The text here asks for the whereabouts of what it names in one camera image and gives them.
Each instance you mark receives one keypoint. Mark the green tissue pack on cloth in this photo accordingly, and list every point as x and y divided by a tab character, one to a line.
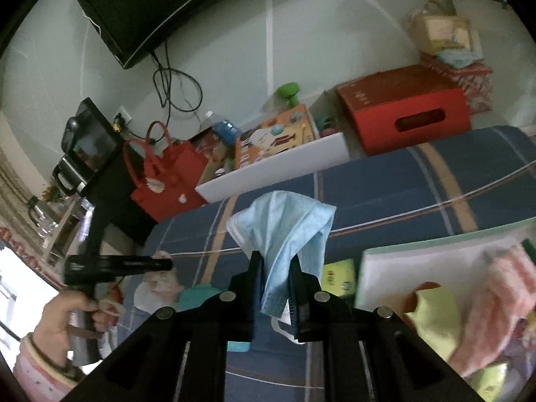
339	278

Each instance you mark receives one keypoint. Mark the blue plaid tablecloth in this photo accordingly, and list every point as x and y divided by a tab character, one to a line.
477	180

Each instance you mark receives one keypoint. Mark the white storage box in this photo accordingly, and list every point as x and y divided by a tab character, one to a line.
311	157

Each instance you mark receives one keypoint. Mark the person left hand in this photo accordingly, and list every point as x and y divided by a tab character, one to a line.
51	336

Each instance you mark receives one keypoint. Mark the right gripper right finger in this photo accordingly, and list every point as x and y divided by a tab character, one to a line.
368	355

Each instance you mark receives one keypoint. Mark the red felt handbag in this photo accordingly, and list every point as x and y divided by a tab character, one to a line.
166	185

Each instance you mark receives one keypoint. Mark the white pill bottle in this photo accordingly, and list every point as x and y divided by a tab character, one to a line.
151	295

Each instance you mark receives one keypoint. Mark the yellow green sponge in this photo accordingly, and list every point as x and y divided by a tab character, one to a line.
530	250

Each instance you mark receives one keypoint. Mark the teal plastic container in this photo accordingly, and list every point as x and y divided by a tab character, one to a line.
194	297

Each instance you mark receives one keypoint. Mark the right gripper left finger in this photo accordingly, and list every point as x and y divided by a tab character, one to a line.
180	356

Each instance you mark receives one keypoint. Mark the pink doll toy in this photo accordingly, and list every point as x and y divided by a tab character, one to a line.
165	276

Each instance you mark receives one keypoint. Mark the black coffee machine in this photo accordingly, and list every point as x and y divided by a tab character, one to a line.
93	167

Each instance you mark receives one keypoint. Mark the light blue face mask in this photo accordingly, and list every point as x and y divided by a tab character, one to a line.
281	225

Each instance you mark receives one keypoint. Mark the pink checkered towel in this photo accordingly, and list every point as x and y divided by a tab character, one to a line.
507	295

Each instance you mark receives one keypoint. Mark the red cardboard box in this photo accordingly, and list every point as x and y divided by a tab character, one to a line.
404	107

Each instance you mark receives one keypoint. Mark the light green tray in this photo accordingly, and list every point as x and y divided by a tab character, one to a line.
388	275

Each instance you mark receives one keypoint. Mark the orange picture book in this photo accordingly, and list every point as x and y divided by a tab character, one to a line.
288	130

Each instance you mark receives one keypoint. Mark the yellow-green cloth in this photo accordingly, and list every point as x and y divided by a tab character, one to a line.
432	312

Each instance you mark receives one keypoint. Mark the red patterned box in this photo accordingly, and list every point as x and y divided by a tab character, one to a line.
474	80

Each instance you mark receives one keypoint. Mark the green tissue pack in tray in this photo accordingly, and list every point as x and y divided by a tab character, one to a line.
488	381

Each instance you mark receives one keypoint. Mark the beige wicker basket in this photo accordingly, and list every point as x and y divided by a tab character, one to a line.
433	29

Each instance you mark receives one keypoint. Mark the blue water bottle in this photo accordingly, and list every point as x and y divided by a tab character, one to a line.
224	129

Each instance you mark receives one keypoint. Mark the green dumbbell toy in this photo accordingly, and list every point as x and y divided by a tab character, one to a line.
289	92

